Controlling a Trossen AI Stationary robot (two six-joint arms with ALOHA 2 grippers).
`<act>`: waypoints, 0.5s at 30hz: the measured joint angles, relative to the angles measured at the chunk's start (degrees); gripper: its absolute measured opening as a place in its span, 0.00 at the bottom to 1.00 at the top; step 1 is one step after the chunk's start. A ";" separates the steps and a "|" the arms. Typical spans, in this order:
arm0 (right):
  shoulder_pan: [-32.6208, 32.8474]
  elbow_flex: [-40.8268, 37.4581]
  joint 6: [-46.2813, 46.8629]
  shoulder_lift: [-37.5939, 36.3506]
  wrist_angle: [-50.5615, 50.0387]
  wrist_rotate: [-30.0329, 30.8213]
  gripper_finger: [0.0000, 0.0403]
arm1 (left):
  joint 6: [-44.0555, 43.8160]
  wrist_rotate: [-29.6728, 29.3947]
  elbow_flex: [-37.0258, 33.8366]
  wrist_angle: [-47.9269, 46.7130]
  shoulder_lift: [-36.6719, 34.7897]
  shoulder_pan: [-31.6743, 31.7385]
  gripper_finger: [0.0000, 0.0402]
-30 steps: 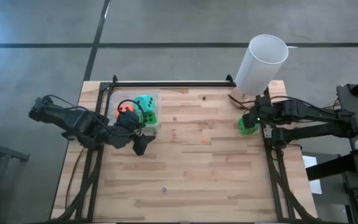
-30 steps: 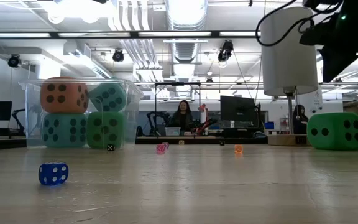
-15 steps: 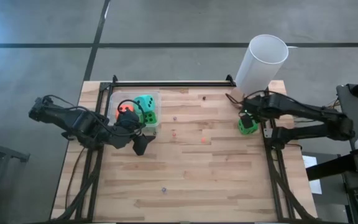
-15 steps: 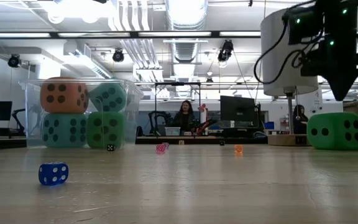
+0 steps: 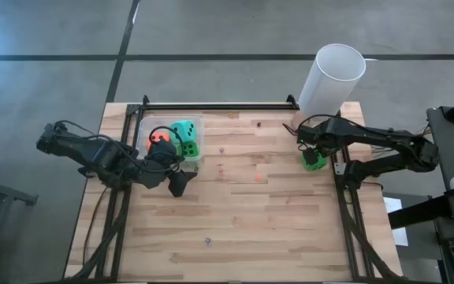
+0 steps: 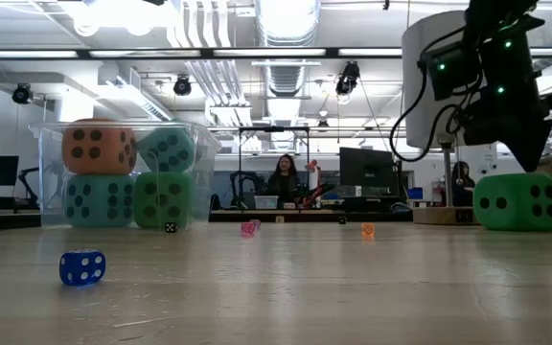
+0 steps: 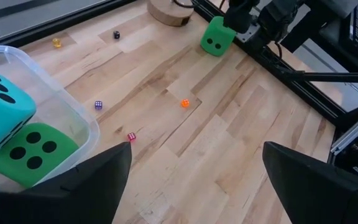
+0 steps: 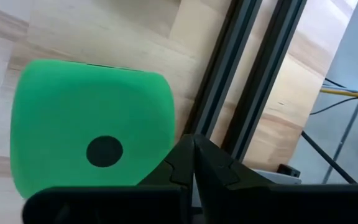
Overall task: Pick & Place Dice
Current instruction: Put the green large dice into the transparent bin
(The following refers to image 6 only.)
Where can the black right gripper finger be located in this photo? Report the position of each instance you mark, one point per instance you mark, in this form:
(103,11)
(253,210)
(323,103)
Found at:
(530,148)

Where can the green foam die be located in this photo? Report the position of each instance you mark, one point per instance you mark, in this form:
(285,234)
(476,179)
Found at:
(161,221)
(515,213)

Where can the clear plastic container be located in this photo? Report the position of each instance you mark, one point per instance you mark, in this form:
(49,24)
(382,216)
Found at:
(204,191)

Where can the teal foam die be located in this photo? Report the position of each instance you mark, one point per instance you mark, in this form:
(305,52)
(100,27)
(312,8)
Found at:
(151,158)
(98,218)

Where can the orange foam die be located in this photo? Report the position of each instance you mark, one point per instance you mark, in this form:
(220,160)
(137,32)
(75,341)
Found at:
(98,165)

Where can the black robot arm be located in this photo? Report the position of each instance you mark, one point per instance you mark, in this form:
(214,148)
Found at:
(28,187)
(245,187)

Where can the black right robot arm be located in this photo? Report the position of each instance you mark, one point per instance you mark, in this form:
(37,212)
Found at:
(496,12)

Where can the person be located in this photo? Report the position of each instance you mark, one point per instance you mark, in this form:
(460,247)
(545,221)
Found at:
(284,184)
(463,191)

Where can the white cylinder lamp, wooden base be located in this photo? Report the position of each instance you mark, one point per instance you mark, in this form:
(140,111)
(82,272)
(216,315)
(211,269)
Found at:
(415,96)

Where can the black ceiling spotlight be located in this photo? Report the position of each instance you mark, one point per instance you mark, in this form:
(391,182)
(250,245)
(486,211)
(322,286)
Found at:
(348,79)
(22,93)
(182,86)

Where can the small orange die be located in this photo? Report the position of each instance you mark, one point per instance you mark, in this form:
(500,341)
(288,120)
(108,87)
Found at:
(367,230)

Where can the black horizontal crossbar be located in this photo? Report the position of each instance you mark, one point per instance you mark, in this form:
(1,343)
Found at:
(332,52)

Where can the small dark die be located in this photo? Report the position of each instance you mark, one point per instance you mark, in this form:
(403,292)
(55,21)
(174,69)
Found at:
(342,220)

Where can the red desk lamp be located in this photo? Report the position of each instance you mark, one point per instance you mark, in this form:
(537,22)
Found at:
(311,166)

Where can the small yellow die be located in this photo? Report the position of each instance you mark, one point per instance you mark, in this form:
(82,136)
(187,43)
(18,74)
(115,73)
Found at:
(279,219)

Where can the clear storage bin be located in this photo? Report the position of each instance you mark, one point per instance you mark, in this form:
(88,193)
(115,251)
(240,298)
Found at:
(266,202)

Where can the small pink die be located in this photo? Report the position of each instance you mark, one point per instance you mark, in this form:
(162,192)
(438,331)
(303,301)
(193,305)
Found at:
(247,230)

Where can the small black die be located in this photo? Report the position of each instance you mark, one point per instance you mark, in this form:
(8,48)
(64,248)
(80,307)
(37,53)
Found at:
(171,227)

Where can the small blue die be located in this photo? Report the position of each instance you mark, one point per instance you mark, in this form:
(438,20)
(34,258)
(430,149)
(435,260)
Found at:
(82,275)

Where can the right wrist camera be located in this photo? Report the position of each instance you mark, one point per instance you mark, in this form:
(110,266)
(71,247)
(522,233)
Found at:
(451,72)

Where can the silver ventilation duct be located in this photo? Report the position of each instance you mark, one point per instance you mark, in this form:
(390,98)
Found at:
(288,29)

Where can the black rig frame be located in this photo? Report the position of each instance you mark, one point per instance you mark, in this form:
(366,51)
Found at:
(240,167)

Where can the black aluminium table frame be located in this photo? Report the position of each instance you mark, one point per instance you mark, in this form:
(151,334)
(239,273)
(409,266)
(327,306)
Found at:
(7,221)

